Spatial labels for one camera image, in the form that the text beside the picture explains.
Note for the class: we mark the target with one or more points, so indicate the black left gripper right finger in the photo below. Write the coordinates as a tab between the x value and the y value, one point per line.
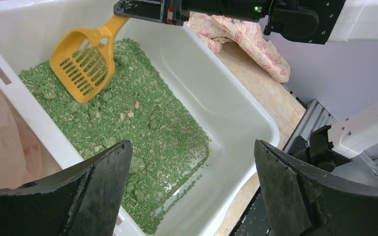
303	200

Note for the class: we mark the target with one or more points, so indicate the yellow plastic litter scoop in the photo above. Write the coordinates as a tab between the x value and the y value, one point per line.
83	60

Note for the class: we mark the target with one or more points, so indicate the yellow bin with pink bag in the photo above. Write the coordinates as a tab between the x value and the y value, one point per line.
23	158

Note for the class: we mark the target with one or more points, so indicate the green cat litter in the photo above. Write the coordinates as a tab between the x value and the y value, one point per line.
136	105

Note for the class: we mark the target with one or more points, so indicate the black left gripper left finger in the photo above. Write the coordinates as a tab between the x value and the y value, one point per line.
82	200

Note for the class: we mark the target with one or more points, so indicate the white plastic litter box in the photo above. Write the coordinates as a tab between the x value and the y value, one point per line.
232	117

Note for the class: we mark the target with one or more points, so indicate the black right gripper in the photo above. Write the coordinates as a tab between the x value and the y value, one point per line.
178	11

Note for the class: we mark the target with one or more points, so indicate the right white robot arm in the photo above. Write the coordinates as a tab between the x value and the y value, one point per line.
336	39

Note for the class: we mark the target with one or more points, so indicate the aluminium frame rail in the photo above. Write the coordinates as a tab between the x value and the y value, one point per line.
347	148

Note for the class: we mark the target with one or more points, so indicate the cream pink cartoon cloth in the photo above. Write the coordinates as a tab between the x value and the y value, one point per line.
216	30

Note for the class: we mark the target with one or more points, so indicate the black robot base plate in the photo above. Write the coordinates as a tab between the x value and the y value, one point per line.
254	220

